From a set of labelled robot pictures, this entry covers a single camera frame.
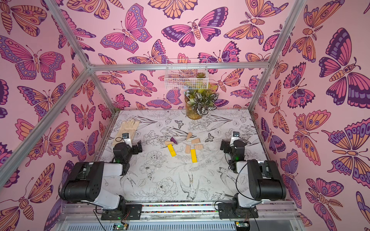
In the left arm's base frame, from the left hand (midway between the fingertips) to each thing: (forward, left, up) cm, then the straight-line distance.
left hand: (134, 140), depth 95 cm
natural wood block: (-3, -35, -6) cm, 36 cm away
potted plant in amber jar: (+18, -42, +17) cm, 49 cm away
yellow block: (-4, -25, -6) cm, 26 cm away
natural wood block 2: (-2, -42, -5) cm, 43 cm away
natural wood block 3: (+1, -21, -6) cm, 22 cm away
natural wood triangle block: (+7, -36, -5) cm, 37 cm away
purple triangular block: (+3, -24, -5) cm, 25 cm away
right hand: (0, -64, 0) cm, 64 cm away
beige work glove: (+16, +11, -6) cm, 20 cm away
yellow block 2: (-8, -39, -7) cm, 40 cm away
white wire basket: (+34, -34, +27) cm, 55 cm away
